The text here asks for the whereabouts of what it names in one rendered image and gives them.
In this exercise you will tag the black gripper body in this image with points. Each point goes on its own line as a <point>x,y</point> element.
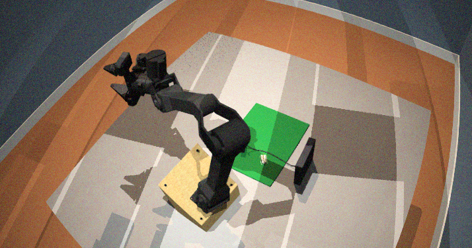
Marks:
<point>135,80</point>

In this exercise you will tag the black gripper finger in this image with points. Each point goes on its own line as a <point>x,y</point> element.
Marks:
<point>110,68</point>
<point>121,90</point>

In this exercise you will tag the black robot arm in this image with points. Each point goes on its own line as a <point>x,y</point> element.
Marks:
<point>225,142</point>

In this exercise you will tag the green circuit board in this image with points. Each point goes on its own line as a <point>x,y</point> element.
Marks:
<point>273,132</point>

